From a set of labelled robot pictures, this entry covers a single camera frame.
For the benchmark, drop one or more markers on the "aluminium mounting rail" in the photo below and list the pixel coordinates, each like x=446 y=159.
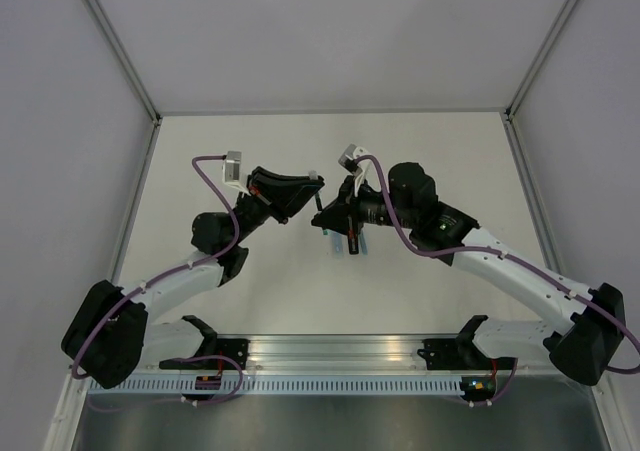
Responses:
x=311 y=354

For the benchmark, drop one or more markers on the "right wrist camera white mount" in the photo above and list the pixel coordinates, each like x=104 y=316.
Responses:
x=352 y=160

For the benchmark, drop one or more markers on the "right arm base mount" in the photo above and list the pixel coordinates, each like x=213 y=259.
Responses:
x=450 y=353

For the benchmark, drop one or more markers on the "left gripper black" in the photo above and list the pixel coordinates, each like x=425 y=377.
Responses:
x=283 y=197

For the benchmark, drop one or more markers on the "white slotted cable duct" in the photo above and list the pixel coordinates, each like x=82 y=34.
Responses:
x=376 y=385

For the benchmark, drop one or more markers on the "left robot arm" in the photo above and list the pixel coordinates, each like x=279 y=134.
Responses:
x=117 y=329

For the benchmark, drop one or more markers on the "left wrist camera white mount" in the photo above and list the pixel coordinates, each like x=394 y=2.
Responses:
x=233 y=175

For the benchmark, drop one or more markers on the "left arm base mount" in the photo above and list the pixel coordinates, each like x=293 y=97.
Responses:
x=211 y=346

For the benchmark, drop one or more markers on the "light blue pen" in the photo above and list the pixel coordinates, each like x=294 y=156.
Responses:
x=337 y=245

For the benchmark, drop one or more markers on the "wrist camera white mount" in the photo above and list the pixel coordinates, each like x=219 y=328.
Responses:
x=233 y=175
x=352 y=160

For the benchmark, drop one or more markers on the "black purple highlighter pen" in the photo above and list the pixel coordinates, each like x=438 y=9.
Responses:
x=353 y=243

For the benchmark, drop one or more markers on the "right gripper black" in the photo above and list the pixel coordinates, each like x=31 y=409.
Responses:
x=344 y=208

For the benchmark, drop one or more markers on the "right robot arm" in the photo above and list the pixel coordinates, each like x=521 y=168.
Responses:
x=579 y=328

